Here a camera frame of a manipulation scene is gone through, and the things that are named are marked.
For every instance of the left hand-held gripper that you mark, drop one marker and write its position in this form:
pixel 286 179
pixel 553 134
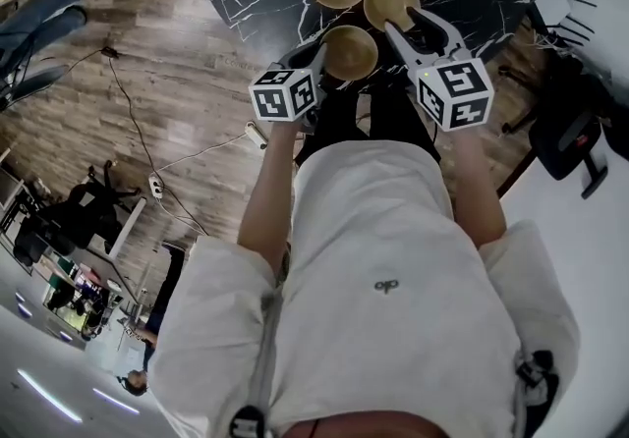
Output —
pixel 282 94

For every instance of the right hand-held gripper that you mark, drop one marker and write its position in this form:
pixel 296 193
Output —
pixel 454 92

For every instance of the small tan bowl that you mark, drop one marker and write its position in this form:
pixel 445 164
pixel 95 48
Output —
pixel 351 53

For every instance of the medium tan bowl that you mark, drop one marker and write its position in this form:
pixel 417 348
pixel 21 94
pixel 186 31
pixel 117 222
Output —
pixel 388 1

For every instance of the person's left forearm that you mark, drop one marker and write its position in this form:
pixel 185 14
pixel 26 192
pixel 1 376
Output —
pixel 268 185

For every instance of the person's right forearm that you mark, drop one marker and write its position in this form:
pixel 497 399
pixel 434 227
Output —
pixel 476 185

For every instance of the person's black trousers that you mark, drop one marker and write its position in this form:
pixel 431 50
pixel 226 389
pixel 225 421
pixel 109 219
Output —
pixel 388 117

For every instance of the white power strip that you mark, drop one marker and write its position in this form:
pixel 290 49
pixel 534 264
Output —
pixel 256 134
pixel 156 183

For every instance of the white chair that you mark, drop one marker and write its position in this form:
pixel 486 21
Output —
pixel 555 1

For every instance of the black office chair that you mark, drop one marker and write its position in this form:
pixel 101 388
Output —
pixel 570 136
pixel 81 217

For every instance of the person's white shirt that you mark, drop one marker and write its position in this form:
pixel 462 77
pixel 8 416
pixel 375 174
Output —
pixel 363 289

